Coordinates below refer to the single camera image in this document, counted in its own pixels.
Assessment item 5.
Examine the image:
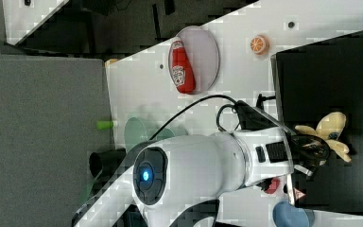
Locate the grey round plate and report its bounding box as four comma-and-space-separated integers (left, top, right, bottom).
168, 26, 220, 95

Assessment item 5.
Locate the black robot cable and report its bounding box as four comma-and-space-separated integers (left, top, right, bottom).
147, 94, 244, 141

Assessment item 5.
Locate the blue round bowl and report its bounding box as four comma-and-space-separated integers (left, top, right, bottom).
272, 201, 315, 227

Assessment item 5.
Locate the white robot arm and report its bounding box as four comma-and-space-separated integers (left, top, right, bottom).
72, 127, 330, 227

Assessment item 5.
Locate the green marker pen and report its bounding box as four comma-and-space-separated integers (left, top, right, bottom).
96, 120, 118, 130

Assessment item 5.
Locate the orange slice toy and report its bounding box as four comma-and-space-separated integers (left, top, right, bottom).
250, 35, 269, 55

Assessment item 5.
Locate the black cylinder object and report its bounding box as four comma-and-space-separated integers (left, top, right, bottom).
89, 148, 127, 178

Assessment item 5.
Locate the black toaster oven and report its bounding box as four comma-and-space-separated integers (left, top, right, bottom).
271, 30, 363, 216

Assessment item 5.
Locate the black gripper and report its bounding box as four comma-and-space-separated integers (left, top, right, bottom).
287, 134, 331, 177

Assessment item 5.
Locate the yellow plush banana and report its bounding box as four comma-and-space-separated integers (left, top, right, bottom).
295, 112, 352, 163

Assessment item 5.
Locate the red plush strawberry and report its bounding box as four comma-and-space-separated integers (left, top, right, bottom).
261, 178, 280, 195

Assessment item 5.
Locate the red ketchup bottle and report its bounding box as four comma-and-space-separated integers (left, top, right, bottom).
170, 37, 196, 94

